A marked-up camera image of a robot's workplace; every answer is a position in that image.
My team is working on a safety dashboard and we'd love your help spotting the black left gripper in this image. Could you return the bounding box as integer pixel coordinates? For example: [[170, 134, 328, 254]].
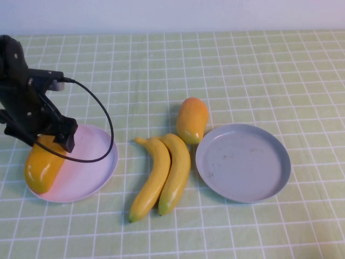
[[0, 77, 79, 154]]

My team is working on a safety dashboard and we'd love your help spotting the plain yellow mango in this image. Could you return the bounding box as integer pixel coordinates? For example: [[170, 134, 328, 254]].
[[24, 134, 67, 194]]

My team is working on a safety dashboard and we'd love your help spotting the slim long-stemmed yellow banana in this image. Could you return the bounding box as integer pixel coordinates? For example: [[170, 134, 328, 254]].
[[128, 137, 171, 223]]

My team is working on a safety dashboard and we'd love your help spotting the thick short-stemmed yellow banana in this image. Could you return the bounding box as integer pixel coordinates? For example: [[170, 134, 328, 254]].
[[158, 133, 191, 216]]

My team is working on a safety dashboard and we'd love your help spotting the orange-blushed yellow mango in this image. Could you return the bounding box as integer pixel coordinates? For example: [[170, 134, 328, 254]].
[[176, 97, 210, 145]]

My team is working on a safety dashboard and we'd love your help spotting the pink round plate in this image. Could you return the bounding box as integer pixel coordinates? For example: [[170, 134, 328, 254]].
[[26, 124, 119, 203]]

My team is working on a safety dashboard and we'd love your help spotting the blue-grey round plate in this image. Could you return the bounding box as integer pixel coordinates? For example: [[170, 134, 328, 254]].
[[195, 123, 292, 203]]

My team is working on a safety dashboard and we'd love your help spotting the green white checked tablecloth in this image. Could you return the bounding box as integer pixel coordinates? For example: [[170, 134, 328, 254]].
[[0, 29, 345, 259]]

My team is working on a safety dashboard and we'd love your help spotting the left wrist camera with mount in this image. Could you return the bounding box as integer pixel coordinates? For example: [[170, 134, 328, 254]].
[[26, 69, 66, 92]]

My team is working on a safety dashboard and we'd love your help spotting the black left camera cable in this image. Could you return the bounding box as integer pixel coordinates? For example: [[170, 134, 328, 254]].
[[33, 77, 115, 163]]

